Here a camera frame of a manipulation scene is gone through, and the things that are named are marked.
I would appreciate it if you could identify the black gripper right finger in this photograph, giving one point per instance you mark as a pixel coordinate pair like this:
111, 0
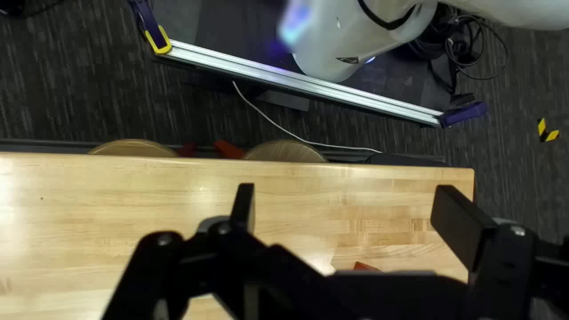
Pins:
461, 224

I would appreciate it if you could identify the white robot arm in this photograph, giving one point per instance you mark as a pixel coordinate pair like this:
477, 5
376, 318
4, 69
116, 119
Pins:
335, 217

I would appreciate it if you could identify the round wooden stool right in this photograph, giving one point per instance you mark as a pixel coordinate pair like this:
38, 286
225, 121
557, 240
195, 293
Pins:
285, 151

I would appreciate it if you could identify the orange block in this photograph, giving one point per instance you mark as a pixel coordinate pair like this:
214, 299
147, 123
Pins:
360, 265

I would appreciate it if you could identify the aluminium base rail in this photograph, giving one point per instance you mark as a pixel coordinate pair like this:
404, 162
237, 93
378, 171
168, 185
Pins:
291, 80

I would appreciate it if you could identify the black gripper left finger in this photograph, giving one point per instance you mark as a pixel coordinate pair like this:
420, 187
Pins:
243, 212

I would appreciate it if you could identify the yellow purple clamp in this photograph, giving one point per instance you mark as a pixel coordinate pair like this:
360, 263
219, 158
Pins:
152, 30

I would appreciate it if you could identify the round wooden stool left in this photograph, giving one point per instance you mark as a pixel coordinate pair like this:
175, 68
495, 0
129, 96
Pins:
134, 148

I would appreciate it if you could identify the purple rail clamp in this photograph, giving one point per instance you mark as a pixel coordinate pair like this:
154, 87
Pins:
472, 110

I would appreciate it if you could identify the round wooden stool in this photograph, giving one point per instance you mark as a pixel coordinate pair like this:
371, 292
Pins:
134, 148
285, 151

